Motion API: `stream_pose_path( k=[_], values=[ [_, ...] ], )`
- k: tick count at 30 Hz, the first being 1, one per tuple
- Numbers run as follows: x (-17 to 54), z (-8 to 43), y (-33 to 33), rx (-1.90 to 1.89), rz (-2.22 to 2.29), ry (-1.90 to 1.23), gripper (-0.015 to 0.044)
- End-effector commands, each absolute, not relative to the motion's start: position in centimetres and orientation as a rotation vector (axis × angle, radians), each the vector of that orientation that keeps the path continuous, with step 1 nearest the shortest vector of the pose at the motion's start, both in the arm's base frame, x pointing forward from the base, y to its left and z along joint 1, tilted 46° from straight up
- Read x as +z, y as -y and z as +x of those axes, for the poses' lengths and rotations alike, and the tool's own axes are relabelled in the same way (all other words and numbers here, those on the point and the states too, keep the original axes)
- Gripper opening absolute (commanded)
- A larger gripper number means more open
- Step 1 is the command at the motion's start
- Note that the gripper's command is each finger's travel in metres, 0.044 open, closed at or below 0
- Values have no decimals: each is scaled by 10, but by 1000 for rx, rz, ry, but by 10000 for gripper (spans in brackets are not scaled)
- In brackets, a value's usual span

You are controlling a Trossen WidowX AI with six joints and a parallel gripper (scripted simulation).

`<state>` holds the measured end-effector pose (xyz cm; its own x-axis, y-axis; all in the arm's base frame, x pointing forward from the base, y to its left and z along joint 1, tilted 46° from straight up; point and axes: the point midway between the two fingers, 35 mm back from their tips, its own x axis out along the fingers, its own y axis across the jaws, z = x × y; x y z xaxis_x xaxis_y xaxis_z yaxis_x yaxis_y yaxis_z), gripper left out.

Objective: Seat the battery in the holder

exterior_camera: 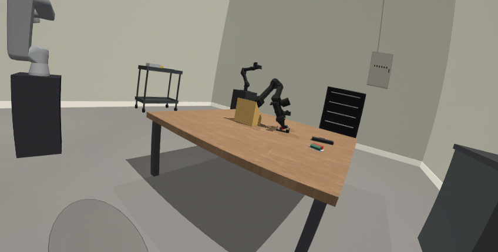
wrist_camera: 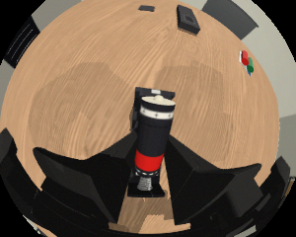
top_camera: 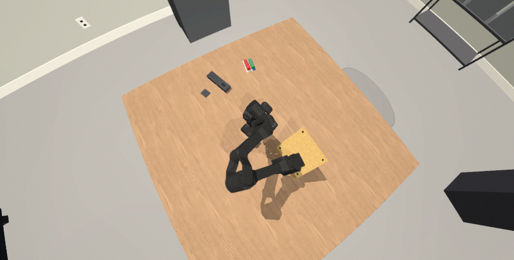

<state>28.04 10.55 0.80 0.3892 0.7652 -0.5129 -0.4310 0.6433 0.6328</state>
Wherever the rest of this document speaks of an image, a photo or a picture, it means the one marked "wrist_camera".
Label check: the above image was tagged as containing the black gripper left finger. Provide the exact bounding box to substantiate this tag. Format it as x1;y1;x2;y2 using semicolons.
33;130;139;224

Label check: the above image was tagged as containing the black and red battery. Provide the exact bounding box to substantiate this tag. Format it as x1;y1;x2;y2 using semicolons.
135;96;176;178

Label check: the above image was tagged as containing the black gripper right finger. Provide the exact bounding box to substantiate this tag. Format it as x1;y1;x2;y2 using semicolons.
164;134;262;226

